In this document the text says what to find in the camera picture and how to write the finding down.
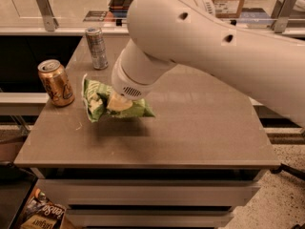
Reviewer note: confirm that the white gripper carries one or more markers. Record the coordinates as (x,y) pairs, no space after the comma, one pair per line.
(124,86)

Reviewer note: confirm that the green jalapeno chip bag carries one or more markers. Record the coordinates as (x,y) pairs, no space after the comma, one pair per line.
(95,95)

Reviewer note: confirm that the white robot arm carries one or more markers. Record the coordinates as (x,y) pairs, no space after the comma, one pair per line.
(268,68)

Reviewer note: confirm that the orange soda can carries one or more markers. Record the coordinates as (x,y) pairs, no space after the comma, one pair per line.
(56,83)

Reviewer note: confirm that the silver energy drink can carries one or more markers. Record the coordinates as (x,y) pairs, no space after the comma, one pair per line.
(97,48)

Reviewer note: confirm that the upper grey drawer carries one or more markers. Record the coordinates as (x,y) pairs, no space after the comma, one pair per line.
(148,192)

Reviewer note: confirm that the grey drawer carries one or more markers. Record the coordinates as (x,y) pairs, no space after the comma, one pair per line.
(148,192)
(154,219)

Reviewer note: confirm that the lower grey drawer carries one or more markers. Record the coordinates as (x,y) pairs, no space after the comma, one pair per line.
(154,219)

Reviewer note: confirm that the snack bags in box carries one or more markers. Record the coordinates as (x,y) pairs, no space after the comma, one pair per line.
(41,213)

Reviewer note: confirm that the left metal glass bracket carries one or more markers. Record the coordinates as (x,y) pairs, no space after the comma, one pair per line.
(49,20)

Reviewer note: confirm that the metal glass bracket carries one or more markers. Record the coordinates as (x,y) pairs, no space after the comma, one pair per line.
(49,20)
(281,14)

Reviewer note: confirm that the right metal glass bracket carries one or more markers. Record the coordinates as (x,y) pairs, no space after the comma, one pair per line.
(281,14)

